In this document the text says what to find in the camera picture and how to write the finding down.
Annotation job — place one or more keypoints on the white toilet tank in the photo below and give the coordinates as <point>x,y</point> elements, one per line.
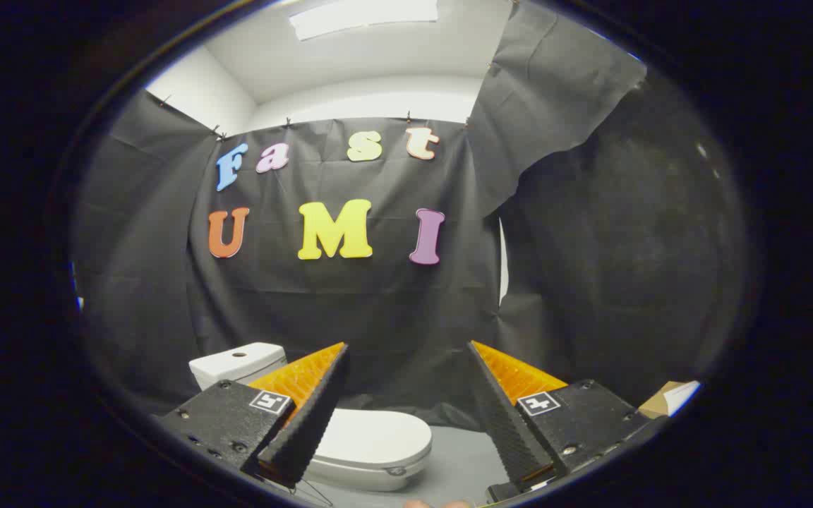
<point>237,363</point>

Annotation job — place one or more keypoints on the white toilet bowl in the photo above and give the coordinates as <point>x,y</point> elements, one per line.
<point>371,480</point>

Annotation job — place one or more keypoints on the black backdrop cloth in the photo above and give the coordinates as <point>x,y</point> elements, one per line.
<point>378,317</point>

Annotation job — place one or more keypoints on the white toilet lid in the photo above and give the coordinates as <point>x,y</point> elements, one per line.
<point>371,436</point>

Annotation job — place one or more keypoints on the cardboard box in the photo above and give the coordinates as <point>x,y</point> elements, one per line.
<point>660,401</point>

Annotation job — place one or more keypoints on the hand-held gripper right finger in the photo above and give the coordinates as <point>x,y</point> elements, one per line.
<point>502,416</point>

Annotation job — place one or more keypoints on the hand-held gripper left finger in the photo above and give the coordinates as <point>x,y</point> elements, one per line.
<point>311,416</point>

